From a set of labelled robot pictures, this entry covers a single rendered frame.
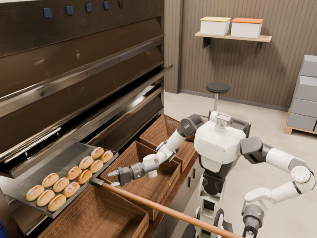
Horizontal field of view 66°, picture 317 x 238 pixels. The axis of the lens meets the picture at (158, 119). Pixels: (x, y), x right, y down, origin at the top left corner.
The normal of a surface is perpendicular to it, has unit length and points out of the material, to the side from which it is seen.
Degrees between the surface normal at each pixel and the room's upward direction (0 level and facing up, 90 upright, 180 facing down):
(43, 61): 70
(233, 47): 90
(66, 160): 0
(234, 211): 0
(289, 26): 90
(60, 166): 0
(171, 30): 90
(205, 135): 45
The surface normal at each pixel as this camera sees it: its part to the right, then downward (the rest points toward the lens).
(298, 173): -0.64, -0.43
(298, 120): -0.46, 0.44
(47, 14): 0.89, 0.22
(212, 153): -0.64, 0.38
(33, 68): 0.84, -0.10
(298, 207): 0.00, -0.87
